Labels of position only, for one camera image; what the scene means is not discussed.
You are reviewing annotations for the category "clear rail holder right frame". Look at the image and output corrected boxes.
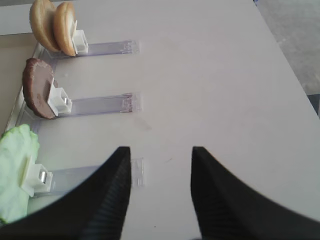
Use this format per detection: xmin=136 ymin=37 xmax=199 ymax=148
xmin=6 ymin=40 xmax=142 ymax=199

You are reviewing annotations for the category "green lettuce leaf standing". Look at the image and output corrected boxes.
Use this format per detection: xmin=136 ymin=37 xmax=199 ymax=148
xmin=0 ymin=124 xmax=40 ymax=224

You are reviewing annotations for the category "white pusher clip lettuce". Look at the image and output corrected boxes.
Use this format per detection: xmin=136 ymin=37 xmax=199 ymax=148
xmin=20 ymin=156 xmax=53 ymax=197

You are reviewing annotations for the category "white pusher clip patty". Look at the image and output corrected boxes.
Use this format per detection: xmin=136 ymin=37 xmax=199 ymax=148
xmin=47 ymin=81 xmax=73 ymax=117

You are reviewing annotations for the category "golden bun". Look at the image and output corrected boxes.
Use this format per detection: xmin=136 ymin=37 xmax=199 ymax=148
xmin=29 ymin=0 xmax=60 ymax=53
xmin=53 ymin=2 xmax=76 ymax=57

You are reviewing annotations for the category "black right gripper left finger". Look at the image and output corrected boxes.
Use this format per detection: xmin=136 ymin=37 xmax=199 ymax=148
xmin=0 ymin=146 xmax=132 ymax=240

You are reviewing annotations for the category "brown meat patty standing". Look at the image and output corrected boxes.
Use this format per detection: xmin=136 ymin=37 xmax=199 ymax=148
xmin=22 ymin=58 xmax=58 ymax=120

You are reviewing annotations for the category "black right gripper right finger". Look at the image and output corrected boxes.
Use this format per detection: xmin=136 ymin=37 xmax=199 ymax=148
xmin=190 ymin=146 xmax=320 ymax=240

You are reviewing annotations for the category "golden bun left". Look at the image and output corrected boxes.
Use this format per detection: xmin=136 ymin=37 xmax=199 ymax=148
xmin=29 ymin=0 xmax=60 ymax=53

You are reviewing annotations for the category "white pusher clip bun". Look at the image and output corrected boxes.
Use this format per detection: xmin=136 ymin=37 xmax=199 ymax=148
xmin=71 ymin=20 xmax=89 ymax=55

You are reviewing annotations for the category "golden bun right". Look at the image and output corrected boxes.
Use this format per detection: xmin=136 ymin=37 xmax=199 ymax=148
xmin=53 ymin=2 xmax=76 ymax=57

